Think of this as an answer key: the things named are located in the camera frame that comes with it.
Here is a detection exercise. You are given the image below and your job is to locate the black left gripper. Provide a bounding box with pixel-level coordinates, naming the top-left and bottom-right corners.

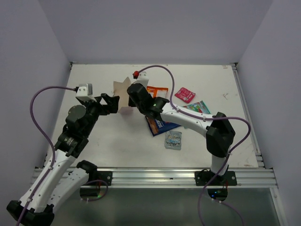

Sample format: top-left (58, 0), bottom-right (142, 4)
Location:
top-left (80, 93), bottom-right (119, 136)

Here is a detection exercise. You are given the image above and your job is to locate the lilac paper bag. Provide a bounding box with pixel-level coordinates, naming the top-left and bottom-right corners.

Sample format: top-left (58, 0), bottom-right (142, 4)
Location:
top-left (113, 77), bottom-right (133, 115)

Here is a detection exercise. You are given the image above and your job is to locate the orange fruit candy packet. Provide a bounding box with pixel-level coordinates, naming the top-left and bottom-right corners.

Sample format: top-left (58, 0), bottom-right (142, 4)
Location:
top-left (147, 86), bottom-right (168, 98)

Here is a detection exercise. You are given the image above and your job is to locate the blue Burts chips bag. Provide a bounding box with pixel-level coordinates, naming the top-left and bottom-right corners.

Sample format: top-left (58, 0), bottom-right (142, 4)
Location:
top-left (145, 116), bottom-right (180, 137)

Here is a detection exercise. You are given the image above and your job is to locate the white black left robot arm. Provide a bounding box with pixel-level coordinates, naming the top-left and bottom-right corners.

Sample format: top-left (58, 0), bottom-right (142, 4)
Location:
top-left (7, 93), bottom-right (119, 226)

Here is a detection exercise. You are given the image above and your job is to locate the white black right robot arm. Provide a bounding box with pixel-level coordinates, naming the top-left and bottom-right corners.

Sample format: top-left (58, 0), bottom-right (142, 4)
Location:
top-left (127, 83), bottom-right (236, 185)

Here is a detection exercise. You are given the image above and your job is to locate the pink snack packet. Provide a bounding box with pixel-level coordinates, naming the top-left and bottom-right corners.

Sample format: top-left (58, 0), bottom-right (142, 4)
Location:
top-left (174, 87), bottom-right (196, 103)

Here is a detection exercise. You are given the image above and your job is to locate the silver blue snack packet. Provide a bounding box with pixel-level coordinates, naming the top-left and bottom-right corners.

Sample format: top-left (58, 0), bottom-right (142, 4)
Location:
top-left (164, 130), bottom-right (182, 150)

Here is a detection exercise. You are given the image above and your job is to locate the green red candy packet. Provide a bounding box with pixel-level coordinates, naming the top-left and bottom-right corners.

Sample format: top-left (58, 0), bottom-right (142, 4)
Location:
top-left (184, 101), bottom-right (210, 114)

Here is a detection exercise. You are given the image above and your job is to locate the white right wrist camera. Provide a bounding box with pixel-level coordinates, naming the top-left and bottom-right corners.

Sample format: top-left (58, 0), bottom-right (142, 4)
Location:
top-left (133, 71), bottom-right (149, 88)

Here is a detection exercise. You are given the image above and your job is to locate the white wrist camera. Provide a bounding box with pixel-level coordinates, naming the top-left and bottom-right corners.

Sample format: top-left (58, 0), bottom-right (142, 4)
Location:
top-left (133, 71), bottom-right (149, 88)
top-left (76, 83), bottom-right (96, 102)

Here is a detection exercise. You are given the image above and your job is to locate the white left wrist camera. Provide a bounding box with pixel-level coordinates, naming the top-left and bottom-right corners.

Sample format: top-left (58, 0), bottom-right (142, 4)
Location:
top-left (76, 83), bottom-right (96, 102)

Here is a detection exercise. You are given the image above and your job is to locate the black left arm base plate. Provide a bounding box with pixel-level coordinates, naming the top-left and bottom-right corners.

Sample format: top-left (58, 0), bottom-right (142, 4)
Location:
top-left (83, 170), bottom-right (113, 187)

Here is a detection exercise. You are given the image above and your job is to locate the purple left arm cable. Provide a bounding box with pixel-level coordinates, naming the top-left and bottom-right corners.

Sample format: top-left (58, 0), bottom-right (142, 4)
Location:
top-left (15, 86), bottom-right (80, 226)

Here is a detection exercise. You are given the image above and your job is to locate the aluminium front rail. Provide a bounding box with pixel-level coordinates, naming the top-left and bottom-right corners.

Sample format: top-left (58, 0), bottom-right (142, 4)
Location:
top-left (32, 166), bottom-right (276, 189)

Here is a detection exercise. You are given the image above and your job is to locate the aluminium rail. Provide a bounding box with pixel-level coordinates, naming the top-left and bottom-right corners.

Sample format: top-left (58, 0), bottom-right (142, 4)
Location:
top-left (231, 63), bottom-right (265, 169)
top-left (32, 166), bottom-right (276, 189)

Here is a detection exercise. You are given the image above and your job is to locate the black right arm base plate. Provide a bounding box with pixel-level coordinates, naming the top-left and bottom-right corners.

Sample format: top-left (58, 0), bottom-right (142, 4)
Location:
top-left (194, 169), bottom-right (238, 186)

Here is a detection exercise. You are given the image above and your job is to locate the aluminium right side rail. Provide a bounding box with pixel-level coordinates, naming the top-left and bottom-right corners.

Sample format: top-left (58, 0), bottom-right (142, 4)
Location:
top-left (231, 63), bottom-right (265, 169)

